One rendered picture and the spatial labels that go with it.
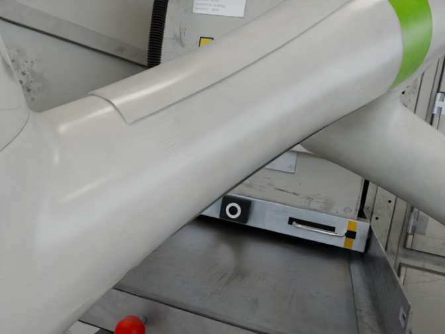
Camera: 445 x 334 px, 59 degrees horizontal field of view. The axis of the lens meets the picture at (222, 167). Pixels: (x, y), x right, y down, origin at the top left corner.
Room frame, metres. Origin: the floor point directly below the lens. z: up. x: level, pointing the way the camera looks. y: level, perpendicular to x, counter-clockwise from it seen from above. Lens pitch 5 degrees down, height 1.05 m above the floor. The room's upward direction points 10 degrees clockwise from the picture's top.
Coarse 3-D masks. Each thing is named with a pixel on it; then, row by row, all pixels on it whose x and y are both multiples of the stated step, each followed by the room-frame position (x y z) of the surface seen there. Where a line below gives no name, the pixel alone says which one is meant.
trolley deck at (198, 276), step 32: (192, 224) 0.83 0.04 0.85; (224, 224) 0.88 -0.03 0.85; (160, 256) 0.59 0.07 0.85; (192, 256) 0.62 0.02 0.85; (224, 256) 0.64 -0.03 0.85; (256, 256) 0.68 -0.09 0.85; (288, 256) 0.71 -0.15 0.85; (320, 256) 0.75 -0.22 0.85; (128, 288) 0.46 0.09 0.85; (160, 288) 0.47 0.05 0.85; (192, 288) 0.49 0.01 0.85; (224, 288) 0.51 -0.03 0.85; (256, 288) 0.53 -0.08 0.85; (288, 288) 0.55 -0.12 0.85; (320, 288) 0.57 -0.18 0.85; (352, 288) 0.60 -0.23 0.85; (96, 320) 0.46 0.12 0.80; (160, 320) 0.44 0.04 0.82; (192, 320) 0.43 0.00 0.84; (224, 320) 0.42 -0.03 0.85; (256, 320) 0.43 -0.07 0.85; (288, 320) 0.45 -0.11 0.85; (320, 320) 0.46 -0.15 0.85; (352, 320) 0.48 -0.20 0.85
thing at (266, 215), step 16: (208, 208) 0.85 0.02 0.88; (256, 208) 0.82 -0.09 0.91; (272, 208) 0.81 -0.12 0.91; (288, 208) 0.80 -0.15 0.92; (256, 224) 0.82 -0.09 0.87; (272, 224) 0.81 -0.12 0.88; (288, 224) 0.80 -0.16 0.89; (304, 224) 0.79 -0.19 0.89; (320, 224) 0.79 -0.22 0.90; (368, 224) 0.76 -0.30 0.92; (320, 240) 0.78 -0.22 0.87
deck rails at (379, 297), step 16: (368, 240) 0.78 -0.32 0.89; (352, 256) 0.77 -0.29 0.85; (368, 256) 0.73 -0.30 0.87; (384, 256) 0.57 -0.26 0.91; (352, 272) 0.67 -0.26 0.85; (368, 272) 0.68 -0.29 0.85; (384, 272) 0.54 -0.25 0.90; (368, 288) 0.60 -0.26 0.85; (384, 288) 0.52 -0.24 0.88; (400, 288) 0.43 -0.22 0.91; (368, 304) 0.53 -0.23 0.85; (384, 304) 0.50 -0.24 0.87; (400, 304) 0.41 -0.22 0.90; (368, 320) 0.48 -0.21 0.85; (384, 320) 0.47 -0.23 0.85; (400, 320) 0.40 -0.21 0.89
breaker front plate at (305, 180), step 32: (192, 0) 0.89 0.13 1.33; (256, 0) 0.85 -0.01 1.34; (192, 32) 0.89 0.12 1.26; (224, 32) 0.87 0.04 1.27; (288, 160) 0.82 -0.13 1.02; (320, 160) 0.80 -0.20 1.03; (256, 192) 0.83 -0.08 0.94; (288, 192) 0.82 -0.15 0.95; (320, 192) 0.80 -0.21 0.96; (352, 192) 0.78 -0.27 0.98
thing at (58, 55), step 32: (0, 0) 0.78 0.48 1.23; (32, 0) 0.85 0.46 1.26; (64, 0) 0.91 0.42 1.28; (96, 0) 0.98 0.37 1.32; (128, 0) 1.06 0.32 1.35; (0, 32) 0.80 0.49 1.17; (32, 32) 0.85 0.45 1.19; (64, 32) 0.90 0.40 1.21; (96, 32) 0.96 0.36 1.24; (128, 32) 1.07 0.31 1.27; (32, 64) 0.86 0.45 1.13; (64, 64) 0.92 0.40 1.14; (96, 64) 1.00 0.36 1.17; (128, 64) 1.08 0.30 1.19; (32, 96) 0.87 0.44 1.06; (64, 96) 0.93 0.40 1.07
